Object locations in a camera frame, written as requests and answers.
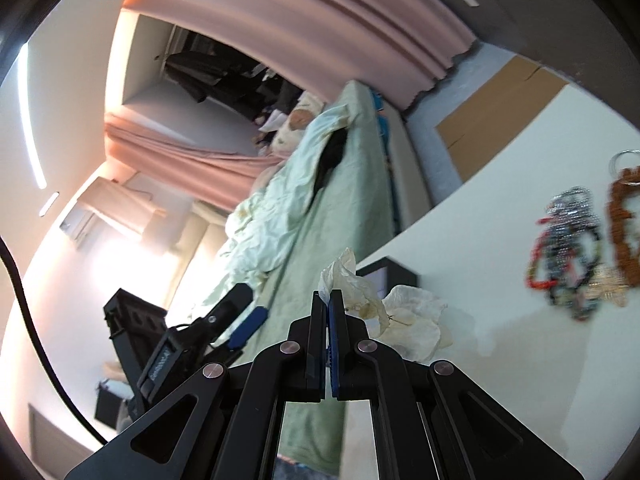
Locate brown rudraksha bead bracelet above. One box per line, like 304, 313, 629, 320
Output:
605, 164, 640, 288

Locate beige butterfly hair clip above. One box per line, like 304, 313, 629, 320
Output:
585, 264, 628, 308

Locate black jewelry box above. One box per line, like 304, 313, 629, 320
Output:
356, 258, 419, 298

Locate beige headboard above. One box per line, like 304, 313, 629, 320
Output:
142, 200, 229, 258

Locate white table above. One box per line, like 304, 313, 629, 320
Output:
378, 86, 639, 479

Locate light green duvet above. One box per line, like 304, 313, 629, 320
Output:
203, 104, 355, 306

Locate pink curtain behind bed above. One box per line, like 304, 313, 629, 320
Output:
104, 114, 288, 212

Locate green bed mattress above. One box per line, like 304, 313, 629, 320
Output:
169, 79, 402, 476

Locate black garment on bed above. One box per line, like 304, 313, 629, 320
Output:
310, 128, 348, 205

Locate hanging dark clothes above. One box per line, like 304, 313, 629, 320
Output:
164, 32, 303, 120

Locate patterned pillow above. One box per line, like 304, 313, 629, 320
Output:
270, 91, 326, 153

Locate flat cardboard sheet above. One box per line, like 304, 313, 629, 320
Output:
436, 55, 567, 181

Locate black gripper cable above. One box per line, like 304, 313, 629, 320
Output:
0, 236, 109, 446

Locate wall air conditioner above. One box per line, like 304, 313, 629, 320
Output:
58, 205, 96, 247

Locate small silver ring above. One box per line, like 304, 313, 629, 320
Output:
610, 148, 640, 174

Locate pink curtain near wall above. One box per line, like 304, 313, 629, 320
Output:
124, 0, 476, 110

